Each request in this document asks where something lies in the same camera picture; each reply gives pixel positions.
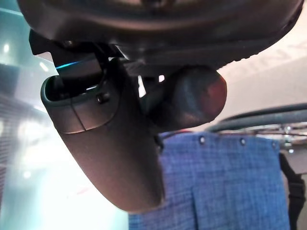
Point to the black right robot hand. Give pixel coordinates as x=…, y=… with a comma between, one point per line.
x=115, y=148

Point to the wheelchair with blue checked backrest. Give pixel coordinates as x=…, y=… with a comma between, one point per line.
x=223, y=182

